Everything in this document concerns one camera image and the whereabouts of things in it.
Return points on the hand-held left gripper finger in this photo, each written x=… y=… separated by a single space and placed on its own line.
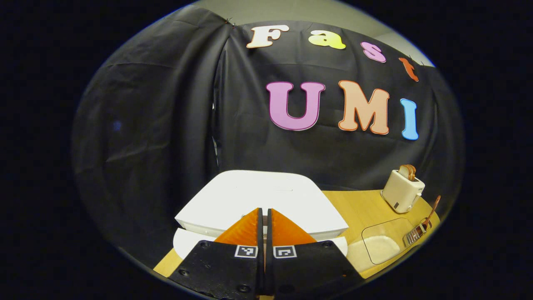
x=260 y=233
x=269 y=233

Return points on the white rice cooker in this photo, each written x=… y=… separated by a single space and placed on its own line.
x=258 y=193

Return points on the white toaster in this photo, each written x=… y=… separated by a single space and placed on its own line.
x=399 y=193

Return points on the brown toast slice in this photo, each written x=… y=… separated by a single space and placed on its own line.
x=412 y=171
x=403 y=171

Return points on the clear plastic rice container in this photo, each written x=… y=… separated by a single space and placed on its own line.
x=387 y=233

